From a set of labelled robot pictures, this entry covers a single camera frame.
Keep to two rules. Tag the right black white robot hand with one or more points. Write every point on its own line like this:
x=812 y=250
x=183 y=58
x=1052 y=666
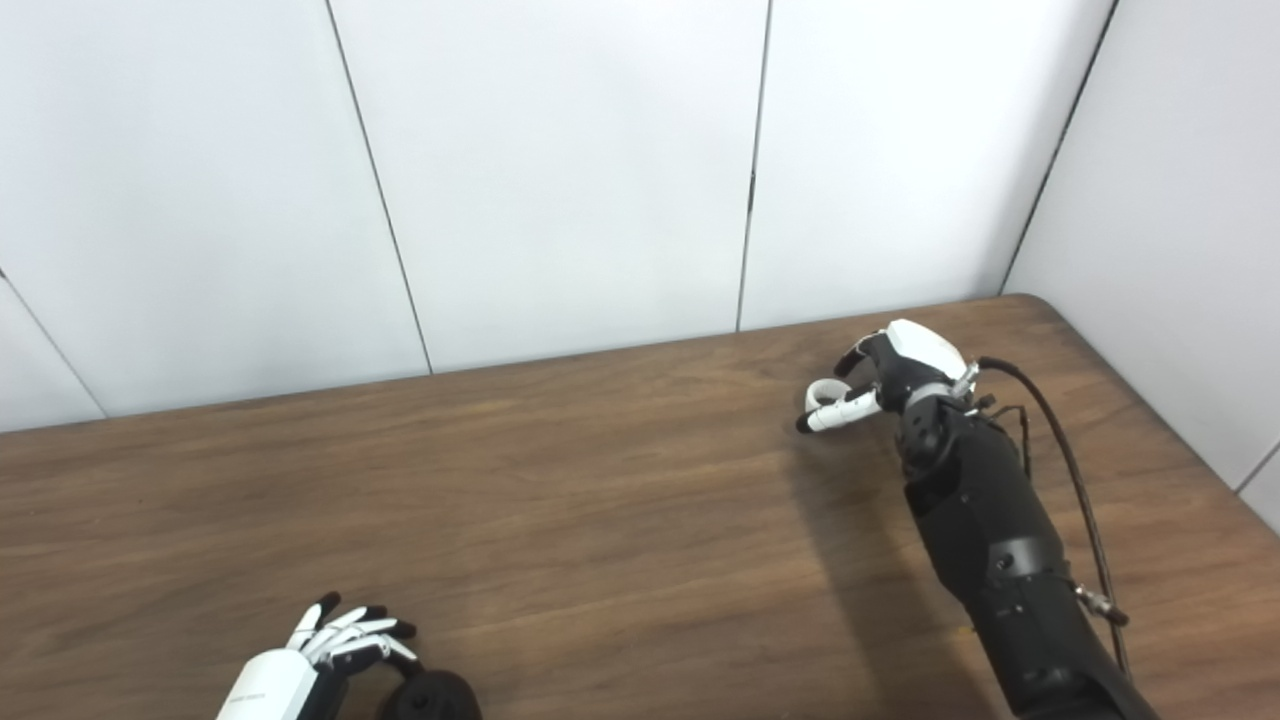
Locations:
x=925 y=350

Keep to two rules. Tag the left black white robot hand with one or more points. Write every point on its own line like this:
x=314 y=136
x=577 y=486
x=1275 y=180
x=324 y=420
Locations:
x=270 y=690

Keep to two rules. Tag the round black plastic part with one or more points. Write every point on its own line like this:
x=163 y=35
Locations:
x=435 y=698

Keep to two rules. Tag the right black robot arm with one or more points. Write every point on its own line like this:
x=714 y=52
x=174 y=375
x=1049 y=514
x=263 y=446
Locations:
x=990 y=520

